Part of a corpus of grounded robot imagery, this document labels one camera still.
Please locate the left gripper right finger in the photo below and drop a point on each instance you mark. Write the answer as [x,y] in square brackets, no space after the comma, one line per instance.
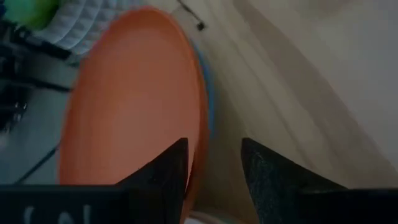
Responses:
[273,186]

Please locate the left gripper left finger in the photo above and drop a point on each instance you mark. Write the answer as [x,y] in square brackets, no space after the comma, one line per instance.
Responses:
[158,186]

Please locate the orange plate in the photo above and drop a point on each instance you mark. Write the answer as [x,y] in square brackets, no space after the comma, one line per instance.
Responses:
[130,99]

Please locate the blue plate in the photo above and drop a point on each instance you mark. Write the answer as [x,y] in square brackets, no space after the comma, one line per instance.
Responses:
[211,102]

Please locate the succulent in white textured pot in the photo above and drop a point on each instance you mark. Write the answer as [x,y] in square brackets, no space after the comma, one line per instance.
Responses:
[81,28]

